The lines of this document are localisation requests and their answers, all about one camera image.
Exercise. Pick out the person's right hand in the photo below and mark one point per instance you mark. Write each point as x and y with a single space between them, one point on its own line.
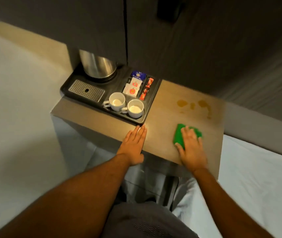
193 152

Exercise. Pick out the person's left hand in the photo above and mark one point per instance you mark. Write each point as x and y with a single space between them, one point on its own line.
132 148

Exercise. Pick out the person's left middle finger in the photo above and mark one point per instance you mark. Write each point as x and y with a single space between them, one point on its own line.
139 133

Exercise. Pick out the person's right thumb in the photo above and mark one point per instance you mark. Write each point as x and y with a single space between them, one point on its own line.
180 148

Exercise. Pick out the person's left little finger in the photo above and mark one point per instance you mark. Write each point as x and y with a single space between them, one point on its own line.
128 137

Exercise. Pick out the green cleaning sponge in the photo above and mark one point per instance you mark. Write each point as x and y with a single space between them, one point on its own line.
178 135

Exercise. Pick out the person's left forearm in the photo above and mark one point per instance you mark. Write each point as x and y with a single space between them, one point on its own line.
81 195

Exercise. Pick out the person's right forearm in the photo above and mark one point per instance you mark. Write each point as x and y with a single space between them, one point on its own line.
220 203

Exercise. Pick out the white ceramic cup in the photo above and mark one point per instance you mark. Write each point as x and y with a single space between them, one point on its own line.
117 101
135 109

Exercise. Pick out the red drink sachet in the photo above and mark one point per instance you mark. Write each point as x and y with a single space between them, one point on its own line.
145 90
150 82
142 96

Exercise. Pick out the white tea sachet red print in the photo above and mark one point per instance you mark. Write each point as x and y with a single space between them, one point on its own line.
131 90
136 83

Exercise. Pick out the brown liquid spill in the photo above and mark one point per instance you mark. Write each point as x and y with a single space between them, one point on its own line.
181 103

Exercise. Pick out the metal table leg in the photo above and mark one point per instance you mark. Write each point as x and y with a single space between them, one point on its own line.
167 193

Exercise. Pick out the black plastic tray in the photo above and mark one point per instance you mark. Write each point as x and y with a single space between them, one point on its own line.
113 83

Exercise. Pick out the blue sachet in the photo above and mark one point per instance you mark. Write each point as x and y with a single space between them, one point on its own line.
138 75

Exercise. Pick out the metal drip grate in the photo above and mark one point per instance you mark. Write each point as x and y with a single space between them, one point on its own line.
86 90

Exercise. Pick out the steel electric kettle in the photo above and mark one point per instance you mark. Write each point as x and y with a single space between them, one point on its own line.
97 65

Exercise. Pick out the person's gray clothing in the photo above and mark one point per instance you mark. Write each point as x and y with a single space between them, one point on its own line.
146 220

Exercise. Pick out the white bed sheet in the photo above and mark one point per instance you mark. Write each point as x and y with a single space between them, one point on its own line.
255 185

